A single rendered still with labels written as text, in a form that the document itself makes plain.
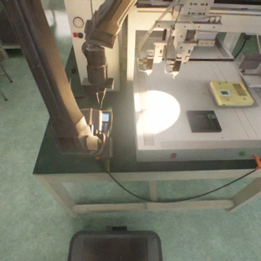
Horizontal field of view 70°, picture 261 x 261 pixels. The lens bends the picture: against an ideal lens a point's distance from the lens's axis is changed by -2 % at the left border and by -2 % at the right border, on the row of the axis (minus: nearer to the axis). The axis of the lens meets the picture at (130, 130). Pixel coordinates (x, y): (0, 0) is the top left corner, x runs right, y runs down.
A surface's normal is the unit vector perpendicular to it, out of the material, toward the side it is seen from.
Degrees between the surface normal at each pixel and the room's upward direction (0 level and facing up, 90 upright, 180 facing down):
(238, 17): 90
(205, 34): 90
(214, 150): 90
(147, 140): 0
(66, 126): 72
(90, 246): 0
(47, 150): 0
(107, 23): 119
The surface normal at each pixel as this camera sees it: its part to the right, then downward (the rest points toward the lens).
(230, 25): 0.04, 0.78
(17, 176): 0.03, -0.62
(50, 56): 0.94, 0.00
